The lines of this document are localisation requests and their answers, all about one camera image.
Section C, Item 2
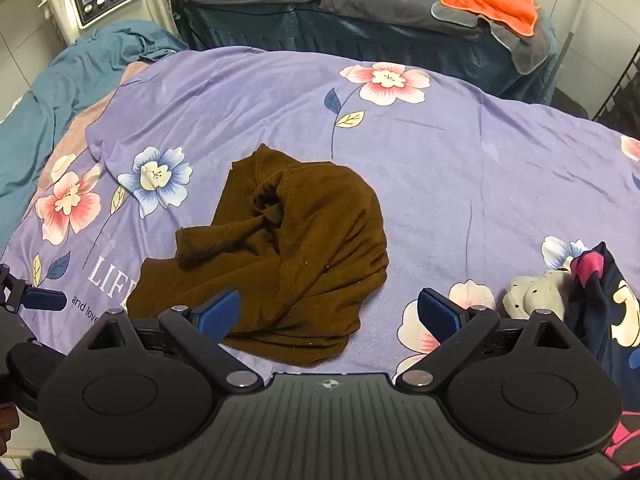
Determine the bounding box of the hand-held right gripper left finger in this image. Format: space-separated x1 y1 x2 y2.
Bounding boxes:
87 289 263 394

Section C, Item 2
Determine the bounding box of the cream dotted garment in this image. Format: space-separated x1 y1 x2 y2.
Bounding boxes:
502 269 576 320

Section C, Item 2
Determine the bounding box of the teal blanket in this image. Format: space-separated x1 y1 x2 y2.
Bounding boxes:
0 20 190 221

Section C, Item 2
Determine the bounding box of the brown sweater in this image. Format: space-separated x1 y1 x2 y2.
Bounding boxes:
126 143 390 367

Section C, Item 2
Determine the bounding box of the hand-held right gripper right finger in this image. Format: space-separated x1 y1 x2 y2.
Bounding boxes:
395 287 574 391

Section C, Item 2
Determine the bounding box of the orange towel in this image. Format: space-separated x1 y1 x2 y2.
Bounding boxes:
440 0 543 38

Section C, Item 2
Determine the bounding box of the purple floral bedsheet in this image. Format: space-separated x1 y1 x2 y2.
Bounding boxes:
0 46 640 411

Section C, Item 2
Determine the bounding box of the navy printed garment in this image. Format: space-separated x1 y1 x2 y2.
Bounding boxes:
567 242 640 401

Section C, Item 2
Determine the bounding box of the grey towel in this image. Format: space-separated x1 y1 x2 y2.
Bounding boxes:
431 0 553 75

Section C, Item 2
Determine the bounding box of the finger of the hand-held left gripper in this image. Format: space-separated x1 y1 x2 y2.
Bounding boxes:
0 263 68 314

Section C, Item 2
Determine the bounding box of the black wire rack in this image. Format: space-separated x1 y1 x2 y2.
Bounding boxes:
592 45 640 136

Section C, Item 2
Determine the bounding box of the pink cloth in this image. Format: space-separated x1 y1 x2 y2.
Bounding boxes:
602 419 640 471

